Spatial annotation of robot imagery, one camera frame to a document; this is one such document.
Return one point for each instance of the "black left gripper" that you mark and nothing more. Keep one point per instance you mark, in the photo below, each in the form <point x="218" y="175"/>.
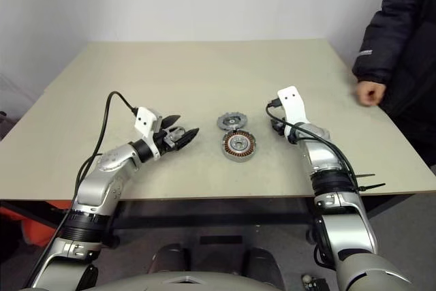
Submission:
<point x="168" y="139"/>

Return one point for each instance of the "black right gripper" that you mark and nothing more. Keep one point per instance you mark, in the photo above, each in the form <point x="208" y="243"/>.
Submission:
<point x="277" y="126"/>

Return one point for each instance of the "black spoked rotor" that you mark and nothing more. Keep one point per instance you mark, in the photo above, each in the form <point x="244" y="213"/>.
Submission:
<point x="231" y="121"/>

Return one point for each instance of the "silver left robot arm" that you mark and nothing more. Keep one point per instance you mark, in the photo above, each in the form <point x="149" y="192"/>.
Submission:
<point x="92" y="185"/>

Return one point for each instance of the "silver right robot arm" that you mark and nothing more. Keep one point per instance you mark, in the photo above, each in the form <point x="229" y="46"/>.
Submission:
<point x="351" y="223"/>

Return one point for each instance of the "grey motor housing copper windings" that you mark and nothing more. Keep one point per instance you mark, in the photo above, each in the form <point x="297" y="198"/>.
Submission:
<point x="238" y="144"/>

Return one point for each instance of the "person's bare hand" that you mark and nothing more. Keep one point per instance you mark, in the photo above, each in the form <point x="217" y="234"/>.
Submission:
<point x="371" y="92"/>

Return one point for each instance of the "black zip tie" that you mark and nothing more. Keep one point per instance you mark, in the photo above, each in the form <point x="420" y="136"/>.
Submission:
<point x="373" y="187"/>
<point x="366" y="176"/>

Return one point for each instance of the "dark rounded shape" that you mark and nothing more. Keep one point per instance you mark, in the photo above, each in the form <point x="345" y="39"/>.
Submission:
<point x="170" y="260"/>

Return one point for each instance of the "person in black jacket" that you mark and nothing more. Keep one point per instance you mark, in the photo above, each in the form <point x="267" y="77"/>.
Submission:
<point x="408" y="49"/>

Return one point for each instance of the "silver robot torso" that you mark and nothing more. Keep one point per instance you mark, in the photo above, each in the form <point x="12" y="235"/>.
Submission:
<point x="204" y="280"/>

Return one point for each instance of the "small device with white knob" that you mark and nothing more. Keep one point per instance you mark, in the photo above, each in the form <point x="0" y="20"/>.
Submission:
<point x="315" y="282"/>

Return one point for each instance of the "orange object under table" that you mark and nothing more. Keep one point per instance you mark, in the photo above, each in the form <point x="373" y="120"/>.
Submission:
<point x="34" y="229"/>

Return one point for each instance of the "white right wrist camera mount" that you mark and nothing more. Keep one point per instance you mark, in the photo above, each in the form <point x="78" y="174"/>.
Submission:
<point x="293" y="103"/>

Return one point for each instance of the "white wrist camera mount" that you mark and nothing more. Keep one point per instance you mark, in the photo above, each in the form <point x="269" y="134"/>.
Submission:
<point x="144" y="120"/>
<point x="293" y="103"/>

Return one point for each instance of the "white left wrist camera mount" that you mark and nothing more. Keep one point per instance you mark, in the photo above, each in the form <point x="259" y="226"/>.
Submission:
<point x="144" y="120"/>

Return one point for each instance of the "black table frame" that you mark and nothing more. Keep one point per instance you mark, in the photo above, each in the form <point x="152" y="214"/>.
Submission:
<point x="204" y="211"/>

